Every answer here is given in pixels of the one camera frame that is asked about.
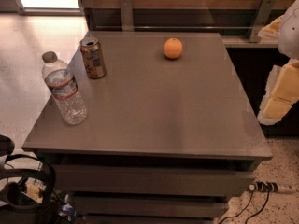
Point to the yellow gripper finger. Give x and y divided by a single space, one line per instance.
270 31
281 93

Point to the orange fruit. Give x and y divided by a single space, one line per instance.
172 48

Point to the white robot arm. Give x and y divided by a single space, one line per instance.
288 33

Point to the clear plastic water bottle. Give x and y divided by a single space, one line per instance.
63 87

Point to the white power strip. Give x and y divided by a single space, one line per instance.
272 187

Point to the grey drawer cabinet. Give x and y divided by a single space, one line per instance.
150 112

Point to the brown soda can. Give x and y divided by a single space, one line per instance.
92 56

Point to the lower grey drawer front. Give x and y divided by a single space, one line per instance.
147 207

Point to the grey drawer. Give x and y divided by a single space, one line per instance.
147 207
151 181

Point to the upper grey drawer front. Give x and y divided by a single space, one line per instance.
151 181

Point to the right metal bracket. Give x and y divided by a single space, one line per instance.
262 14

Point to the metal bracket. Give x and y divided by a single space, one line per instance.
127 20
262 14

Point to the left metal bracket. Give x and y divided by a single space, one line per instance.
127 20

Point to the black round-frame object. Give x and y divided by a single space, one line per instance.
17 207

